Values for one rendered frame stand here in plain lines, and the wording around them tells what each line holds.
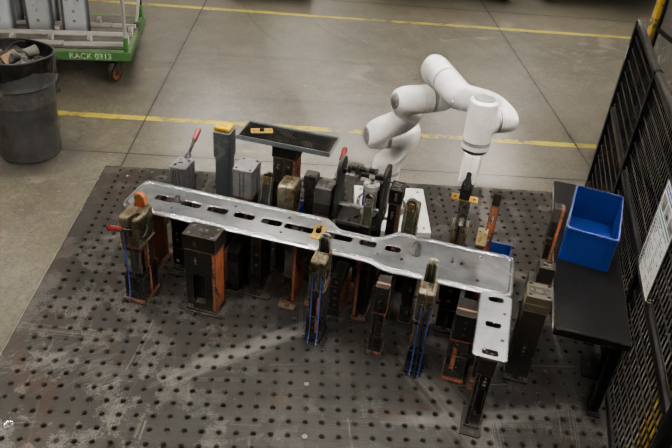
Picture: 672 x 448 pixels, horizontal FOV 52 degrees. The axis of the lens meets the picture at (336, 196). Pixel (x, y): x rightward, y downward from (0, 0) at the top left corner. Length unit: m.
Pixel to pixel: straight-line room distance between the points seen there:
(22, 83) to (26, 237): 0.99
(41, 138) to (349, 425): 3.27
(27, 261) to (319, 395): 2.23
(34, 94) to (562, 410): 3.59
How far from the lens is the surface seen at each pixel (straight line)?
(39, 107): 4.75
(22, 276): 3.94
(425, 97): 2.41
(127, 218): 2.35
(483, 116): 2.00
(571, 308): 2.21
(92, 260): 2.78
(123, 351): 2.39
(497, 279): 2.29
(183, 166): 2.61
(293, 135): 2.63
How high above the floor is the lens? 2.36
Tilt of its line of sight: 32 degrees down
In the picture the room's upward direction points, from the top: 5 degrees clockwise
